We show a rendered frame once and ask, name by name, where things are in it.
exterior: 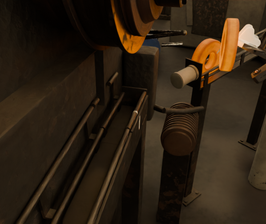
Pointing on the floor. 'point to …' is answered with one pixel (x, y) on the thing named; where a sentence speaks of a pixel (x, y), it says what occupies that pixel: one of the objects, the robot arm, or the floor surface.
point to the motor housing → (175, 162)
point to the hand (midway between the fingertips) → (230, 38)
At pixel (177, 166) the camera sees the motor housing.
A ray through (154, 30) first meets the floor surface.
